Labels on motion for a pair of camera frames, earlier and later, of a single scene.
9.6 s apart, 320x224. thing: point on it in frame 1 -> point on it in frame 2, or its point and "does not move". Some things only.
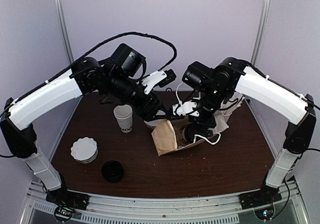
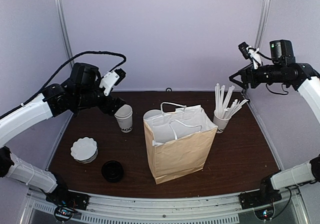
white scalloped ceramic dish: [84, 150] does not move
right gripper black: [199, 123] -> [246, 74]
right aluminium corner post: [267, 4] does not move
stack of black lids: [112, 171] does not move
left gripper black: [141, 112] -> [112, 105]
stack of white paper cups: [123, 114] does not move
